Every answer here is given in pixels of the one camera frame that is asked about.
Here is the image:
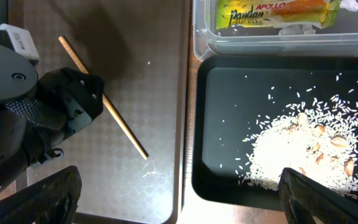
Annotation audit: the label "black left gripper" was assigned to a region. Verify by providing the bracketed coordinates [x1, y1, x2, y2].
[6, 68, 104, 167]

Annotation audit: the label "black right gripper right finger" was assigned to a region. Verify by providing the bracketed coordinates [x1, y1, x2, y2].
[278, 168, 358, 224]

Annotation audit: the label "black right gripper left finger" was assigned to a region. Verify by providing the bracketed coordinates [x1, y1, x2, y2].
[0, 166, 82, 224]

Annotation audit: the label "wooden chopstick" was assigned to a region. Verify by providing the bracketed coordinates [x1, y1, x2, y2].
[58, 36, 149, 160]

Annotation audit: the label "rice and food scraps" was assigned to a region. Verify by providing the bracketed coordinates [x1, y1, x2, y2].
[234, 73, 358, 202]

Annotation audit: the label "yellow orange snack wrapper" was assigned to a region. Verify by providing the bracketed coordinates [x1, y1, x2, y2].
[216, 0, 340, 29]

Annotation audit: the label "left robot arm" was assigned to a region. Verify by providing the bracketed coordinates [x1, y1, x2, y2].
[0, 45, 104, 192]

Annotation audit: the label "clear plastic waste bin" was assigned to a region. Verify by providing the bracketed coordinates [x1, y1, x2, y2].
[193, 1, 358, 60]

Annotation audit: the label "dark brown serving tray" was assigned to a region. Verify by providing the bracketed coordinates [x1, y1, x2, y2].
[8, 0, 190, 223]

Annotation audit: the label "black rectangular tray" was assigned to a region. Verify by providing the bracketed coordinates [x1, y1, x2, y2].
[192, 55, 358, 210]

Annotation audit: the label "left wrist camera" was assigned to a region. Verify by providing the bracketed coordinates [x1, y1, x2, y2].
[0, 24, 39, 66]

